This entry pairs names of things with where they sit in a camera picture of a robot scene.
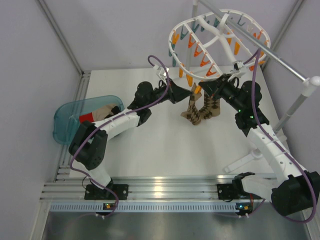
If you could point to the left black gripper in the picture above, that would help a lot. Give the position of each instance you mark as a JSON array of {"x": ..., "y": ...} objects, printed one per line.
[{"x": 176, "y": 93}]

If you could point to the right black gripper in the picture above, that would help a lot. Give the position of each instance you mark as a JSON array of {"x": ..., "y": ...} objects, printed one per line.
[{"x": 215, "y": 87}]

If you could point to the orange clothes peg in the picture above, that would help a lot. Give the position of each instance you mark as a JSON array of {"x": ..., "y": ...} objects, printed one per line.
[{"x": 197, "y": 92}]

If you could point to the brown checkered sock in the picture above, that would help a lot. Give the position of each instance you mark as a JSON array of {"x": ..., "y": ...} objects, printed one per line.
[
  {"x": 211, "y": 108},
  {"x": 192, "y": 113}
]

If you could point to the white round clip hanger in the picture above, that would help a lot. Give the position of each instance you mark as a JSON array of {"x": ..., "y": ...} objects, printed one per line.
[{"x": 204, "y": 47}]

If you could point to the teal plastic basket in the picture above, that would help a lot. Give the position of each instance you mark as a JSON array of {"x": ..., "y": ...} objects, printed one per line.
[{"x": 66, "y": 118}]

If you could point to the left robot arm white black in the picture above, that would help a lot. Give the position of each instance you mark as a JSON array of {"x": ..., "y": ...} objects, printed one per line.
[{"x": 90, "y": 141}]

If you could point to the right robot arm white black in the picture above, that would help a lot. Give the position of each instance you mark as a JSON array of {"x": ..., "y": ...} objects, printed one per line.
[{"x": 295, "y": 188}]

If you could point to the black striped sock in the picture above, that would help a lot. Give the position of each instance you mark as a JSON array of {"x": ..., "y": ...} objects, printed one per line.
[{"x": 114, "y": 111}]

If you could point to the white rack base foot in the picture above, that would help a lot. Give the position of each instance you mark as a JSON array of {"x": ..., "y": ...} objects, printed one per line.
[{"x": 254, "y": 154}]

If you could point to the beige sock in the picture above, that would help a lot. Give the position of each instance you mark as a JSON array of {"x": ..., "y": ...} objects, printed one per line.
[{"x": 102, "y": 112}]

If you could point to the red white sock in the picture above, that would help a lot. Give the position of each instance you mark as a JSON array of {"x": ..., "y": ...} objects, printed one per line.
[{"x": 86, "y": 117}]

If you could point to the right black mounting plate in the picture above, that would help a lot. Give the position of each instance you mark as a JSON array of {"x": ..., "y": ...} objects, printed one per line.
[{"x": 227, "y": 192}]

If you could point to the black mounting plate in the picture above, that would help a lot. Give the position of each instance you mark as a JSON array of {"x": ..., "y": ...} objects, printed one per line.
[
  {"x": 93, "y": 192},
  {"x": 227, "y": 192}
]

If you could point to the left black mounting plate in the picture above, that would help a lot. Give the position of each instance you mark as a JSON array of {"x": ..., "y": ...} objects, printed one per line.
[{"x": 93, "y": 192}]

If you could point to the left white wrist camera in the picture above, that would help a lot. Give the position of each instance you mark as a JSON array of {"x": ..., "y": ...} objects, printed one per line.
[{"x": 161, "y": 72}]

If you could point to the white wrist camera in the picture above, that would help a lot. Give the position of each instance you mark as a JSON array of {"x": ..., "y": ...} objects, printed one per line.
[
  {"x": 239, "y": 69},
  {"x": 161, "y": 72}
]

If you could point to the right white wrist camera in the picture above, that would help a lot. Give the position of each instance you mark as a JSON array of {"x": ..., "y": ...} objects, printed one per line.
[{"x": 239, "y": 69}]

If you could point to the aluminium rail frame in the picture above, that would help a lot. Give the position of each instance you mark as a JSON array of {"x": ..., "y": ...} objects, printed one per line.
[{"x": 167, "y": 157}]

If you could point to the perforated grey cable duct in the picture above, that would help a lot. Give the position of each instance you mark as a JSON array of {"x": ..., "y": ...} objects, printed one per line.
[{"x": 152, "y": 207}]

